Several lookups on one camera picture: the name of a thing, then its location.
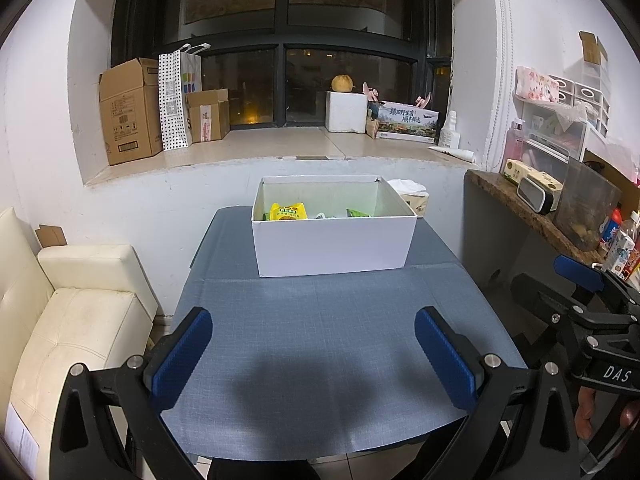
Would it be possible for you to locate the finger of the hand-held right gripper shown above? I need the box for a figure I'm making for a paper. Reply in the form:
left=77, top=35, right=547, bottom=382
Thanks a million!
left=510, top=273, right=601, bottom=345
left=554, top=255, right=640, bottom=313

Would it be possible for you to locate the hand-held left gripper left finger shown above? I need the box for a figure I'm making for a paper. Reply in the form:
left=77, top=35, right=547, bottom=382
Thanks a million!
left=50, top=306, right=214, bottom=480

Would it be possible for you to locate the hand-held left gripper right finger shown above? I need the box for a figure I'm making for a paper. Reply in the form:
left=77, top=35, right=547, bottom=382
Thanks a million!
left=406, top=305, right=583, bottom=480

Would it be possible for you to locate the white cardboard box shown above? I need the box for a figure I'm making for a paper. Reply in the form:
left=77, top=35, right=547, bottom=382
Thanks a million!
left=250, top=175, right=419, bottom=279

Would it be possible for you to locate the yellow snack packet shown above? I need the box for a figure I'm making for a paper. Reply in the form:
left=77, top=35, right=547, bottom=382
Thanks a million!
left=269, top=202, right=309, bottom=222

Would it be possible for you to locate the person's right hand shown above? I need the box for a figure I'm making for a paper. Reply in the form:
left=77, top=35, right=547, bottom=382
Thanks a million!
left=574, top=386, right=640, bottom=441

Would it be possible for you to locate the white drink carton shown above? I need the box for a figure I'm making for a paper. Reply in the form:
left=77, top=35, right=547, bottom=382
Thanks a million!
left=607, top=230, right=637, bottom=277

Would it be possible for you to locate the clear plastic container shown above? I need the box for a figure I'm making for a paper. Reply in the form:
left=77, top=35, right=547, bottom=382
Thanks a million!
left=553, top=157, right=624, bottom=253

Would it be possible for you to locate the grey desk clock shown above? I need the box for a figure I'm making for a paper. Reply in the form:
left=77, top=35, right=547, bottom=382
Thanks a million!
left=516, top=176, right=564, bottom=215

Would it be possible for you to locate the brown stone counter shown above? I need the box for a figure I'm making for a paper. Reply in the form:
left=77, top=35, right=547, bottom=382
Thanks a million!
left=465, top=169, right=607, bottom=267

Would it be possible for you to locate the cream leather sofa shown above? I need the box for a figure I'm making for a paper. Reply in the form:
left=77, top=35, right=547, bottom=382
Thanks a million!
left=0, top=205, right=159, bottom=480

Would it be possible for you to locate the yellow wrapped tissue pack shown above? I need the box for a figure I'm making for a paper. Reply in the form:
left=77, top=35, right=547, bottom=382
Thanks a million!
left=501, top=158, right=564, bottom=196

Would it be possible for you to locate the blue-grey tablecloth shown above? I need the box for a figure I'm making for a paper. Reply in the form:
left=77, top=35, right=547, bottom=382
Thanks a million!
left=159, top=207, right=529, bottom=459

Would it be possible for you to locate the clear plastic drawer unit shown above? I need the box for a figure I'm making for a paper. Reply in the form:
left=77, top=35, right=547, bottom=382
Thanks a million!
left=522, top=114, right=589, bottom=182

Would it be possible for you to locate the pink bottle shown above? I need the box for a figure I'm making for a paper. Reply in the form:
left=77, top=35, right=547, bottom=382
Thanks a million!
left=502, top=117, right=526, bottom=174

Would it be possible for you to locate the white tube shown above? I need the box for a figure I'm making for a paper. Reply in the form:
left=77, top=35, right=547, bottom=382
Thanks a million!
left=426, top=145, right=476, bottom=164

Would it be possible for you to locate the white mini drawer unit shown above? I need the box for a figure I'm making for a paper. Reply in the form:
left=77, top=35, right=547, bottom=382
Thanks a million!
left=547, top=74, right=611, bottom=137

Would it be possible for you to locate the white paper sheet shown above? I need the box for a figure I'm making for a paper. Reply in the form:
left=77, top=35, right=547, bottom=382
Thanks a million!
left=4, top=402, right=39, bottom=480

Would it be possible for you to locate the small cardboard flap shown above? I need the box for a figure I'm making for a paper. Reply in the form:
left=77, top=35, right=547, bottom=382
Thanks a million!
left=34, top=224, right=67, bottom=249

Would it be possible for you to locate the white plastic bottle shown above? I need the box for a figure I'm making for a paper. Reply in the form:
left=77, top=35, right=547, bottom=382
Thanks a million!
left=439, top=110, right=462, bottom=149

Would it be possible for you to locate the pink floral pouch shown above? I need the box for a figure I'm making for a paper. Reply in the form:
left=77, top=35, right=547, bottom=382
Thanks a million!
left=515, top=66, right=561, bottom=104

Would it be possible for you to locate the landscape printed box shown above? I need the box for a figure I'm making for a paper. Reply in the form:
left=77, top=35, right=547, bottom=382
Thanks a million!
left=375, top=104, right=441, bottom=144

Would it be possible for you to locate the beige window sill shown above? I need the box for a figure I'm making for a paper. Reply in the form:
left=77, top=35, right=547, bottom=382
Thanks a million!
left=82, top=126, right=482, bottom=187

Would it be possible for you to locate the small brown cardboard box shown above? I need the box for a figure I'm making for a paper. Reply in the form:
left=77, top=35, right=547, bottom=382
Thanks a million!
left=185, top=88, right=231, bottom=143

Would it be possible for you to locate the large brown cardboard box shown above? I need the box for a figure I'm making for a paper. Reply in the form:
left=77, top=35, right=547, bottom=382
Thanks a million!
left=98, top=57, right=165, bottom=167

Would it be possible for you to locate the dotted white paper bag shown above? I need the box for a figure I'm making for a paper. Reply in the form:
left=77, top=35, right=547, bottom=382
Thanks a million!
left=158, top=42, right=211, bottom=152

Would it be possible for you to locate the white foam box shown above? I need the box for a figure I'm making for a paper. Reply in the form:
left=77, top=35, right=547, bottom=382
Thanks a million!
left=326, top=91, right=369, bottom=135

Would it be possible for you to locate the black framed window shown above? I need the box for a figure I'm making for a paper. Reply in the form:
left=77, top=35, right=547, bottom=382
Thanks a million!
left=110, top=0, right=454, bottom=129

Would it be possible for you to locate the cardboard piece on wall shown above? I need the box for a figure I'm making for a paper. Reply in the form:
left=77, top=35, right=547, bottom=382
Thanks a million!
left=578, top=31, right=609, bottom=66

